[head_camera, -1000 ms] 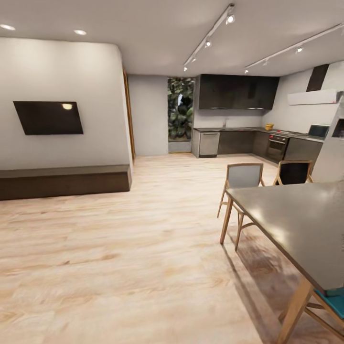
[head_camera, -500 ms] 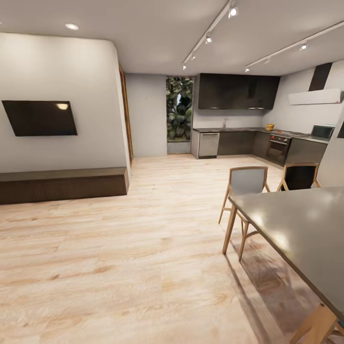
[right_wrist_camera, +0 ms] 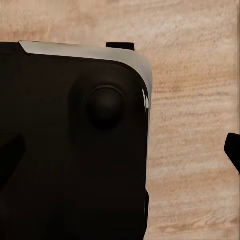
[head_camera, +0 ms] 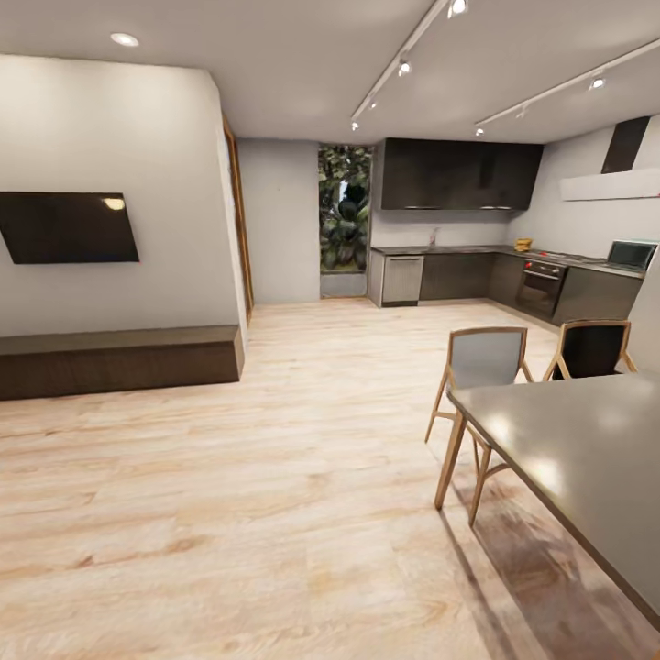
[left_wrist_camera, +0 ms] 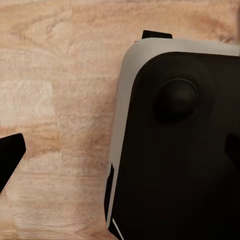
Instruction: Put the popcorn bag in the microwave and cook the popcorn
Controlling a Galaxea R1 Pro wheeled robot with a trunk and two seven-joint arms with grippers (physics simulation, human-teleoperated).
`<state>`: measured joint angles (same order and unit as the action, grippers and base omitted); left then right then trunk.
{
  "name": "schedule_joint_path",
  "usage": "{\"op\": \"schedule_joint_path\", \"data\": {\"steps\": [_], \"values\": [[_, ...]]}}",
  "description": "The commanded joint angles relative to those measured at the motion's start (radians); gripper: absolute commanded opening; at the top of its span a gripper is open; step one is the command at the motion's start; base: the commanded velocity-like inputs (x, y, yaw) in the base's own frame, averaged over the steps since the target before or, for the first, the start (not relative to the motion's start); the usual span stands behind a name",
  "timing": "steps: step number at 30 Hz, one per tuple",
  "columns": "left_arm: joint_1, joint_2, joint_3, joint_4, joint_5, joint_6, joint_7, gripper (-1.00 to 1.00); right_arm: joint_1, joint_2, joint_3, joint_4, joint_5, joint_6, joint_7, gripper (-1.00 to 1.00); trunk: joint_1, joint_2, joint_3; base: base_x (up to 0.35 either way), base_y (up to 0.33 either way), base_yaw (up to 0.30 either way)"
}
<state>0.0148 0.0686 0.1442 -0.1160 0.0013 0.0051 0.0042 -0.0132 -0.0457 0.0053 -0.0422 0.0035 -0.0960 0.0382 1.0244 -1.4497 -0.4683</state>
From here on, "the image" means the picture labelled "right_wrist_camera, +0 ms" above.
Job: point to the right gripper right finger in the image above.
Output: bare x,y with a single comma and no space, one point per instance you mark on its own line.
232,148

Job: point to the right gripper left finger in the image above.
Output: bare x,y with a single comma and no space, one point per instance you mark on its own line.
12,149

